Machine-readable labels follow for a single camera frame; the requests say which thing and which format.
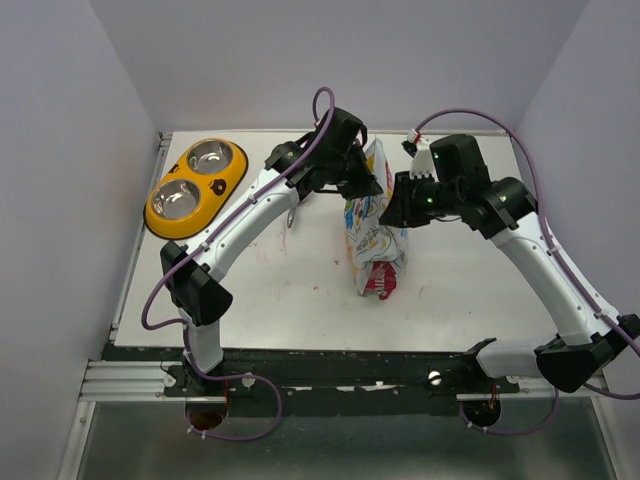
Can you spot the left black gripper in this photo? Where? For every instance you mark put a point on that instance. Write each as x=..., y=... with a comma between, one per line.
x=366, y=183

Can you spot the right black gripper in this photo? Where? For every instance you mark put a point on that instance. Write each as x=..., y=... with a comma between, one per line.
x=400, y=211

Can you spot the pet food bag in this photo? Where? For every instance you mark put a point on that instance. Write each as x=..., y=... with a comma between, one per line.
x=377, y=254

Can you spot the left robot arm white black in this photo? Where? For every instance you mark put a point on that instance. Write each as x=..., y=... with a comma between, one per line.
x=330, y=155

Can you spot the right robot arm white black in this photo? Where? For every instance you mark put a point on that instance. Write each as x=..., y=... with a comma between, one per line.
x=448, y=177

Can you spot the yellow double pet bowl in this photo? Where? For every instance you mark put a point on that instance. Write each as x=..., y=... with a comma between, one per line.
x=195, y=189

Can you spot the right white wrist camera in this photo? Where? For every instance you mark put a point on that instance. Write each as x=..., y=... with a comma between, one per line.
x=418, y=148

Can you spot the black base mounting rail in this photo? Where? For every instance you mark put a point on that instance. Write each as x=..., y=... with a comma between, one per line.
x=314, y=383

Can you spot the aluminium frame rail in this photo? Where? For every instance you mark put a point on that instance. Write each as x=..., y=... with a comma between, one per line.
x=124, y=381

